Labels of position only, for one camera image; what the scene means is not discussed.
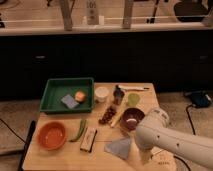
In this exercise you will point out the blue black device on floor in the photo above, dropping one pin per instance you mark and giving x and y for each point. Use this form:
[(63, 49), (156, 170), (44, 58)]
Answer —
[(200, 99)]

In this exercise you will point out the green bean pod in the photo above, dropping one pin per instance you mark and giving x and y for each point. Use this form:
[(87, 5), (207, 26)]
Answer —
[(80, 131)]

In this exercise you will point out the orange fruit toy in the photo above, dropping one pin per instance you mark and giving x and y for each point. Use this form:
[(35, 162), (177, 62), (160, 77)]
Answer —
[(80, 96)]

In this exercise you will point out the white knife with black tip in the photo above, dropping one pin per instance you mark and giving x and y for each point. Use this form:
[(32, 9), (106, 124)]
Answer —
[(133, 88)]

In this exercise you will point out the pale wooden stick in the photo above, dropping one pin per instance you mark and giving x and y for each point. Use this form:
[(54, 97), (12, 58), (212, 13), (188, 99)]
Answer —
[(117, 117)]

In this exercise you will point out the dark red grapes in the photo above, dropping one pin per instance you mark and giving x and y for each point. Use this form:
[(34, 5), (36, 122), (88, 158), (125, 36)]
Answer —
[(109, 113)]

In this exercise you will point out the metal cup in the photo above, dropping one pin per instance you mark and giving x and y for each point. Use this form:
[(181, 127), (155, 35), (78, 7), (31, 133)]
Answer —
[(118, 95)]

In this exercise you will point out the light blue towel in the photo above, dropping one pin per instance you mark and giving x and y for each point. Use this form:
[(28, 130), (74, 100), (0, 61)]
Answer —
[(119, 148)]

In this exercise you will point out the white cup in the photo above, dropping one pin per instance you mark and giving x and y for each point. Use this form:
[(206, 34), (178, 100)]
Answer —
[(101, 94)]

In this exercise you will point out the dark purple bowl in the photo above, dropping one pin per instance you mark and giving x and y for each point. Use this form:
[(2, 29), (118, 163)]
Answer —
[(130, 118)]

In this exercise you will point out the black white eraser block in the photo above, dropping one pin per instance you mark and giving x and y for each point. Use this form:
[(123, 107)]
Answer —
[(88, 139)]

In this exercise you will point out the orange red bowl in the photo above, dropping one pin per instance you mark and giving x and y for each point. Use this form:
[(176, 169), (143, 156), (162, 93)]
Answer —
[(51, 136)]

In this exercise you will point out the green plastic tray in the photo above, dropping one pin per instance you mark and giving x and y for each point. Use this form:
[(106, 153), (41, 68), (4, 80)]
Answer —
[(59, 96)]

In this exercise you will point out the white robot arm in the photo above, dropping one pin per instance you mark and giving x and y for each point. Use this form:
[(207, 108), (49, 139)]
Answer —
[(151, 130)]

